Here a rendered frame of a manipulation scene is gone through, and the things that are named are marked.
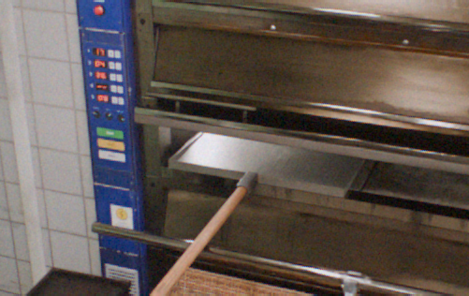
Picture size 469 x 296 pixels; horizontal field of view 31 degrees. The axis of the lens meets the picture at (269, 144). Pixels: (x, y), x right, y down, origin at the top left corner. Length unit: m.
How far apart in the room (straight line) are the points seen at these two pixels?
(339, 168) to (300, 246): 0.27
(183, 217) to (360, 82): 0.75
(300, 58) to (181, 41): 0.36
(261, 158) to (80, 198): 0.62
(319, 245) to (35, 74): 1.02
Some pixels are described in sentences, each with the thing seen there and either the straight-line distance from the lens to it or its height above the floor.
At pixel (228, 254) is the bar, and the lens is 2.13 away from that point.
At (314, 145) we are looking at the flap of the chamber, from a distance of 2.16.
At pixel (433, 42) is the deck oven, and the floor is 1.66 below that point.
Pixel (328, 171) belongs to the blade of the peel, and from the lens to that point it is 2.51.
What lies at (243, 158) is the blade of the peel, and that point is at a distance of 2.58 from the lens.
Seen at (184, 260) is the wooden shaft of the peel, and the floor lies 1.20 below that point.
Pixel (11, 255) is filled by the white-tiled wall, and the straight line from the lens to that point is 3.09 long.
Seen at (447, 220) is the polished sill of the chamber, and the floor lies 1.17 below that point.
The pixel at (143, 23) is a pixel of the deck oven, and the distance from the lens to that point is 2.42.
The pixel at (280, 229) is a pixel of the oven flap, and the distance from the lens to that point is 2.50.
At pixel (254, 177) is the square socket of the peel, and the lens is 2.41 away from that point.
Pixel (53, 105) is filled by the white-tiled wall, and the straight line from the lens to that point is 2.68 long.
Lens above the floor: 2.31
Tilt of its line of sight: 25 degrees down
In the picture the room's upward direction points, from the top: straight up
